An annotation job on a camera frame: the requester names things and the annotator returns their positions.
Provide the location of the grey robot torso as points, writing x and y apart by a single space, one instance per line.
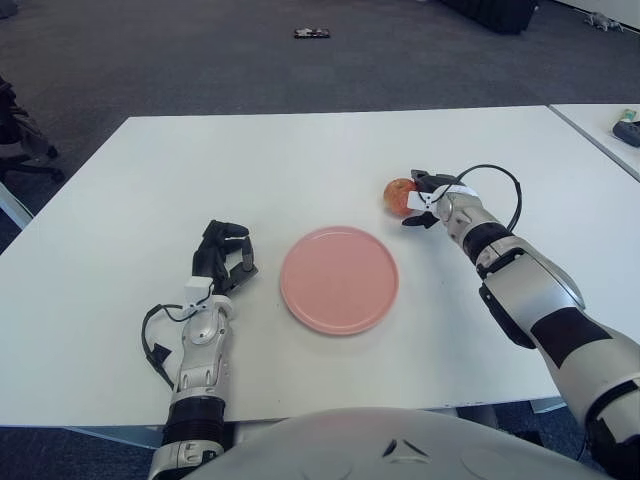
375 445

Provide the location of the pink round plate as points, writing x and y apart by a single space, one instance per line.
340 280

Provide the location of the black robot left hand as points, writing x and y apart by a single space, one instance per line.
222 262

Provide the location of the red yellow apple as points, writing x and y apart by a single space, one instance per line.
395 197

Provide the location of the grey floor clutter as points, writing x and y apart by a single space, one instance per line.
602 21

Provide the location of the grey handheld controller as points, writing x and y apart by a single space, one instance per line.
629 134

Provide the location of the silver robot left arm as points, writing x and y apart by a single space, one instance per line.
200 350

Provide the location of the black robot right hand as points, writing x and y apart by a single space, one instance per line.
435 181

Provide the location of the dark office chair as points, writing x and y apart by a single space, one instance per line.
20 135

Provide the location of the green small packet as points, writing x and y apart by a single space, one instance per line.
631 115

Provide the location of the small dark floor object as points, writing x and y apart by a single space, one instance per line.
312 34

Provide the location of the black box furniture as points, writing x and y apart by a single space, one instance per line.
490 15

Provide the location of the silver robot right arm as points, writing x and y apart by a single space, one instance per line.
530 300

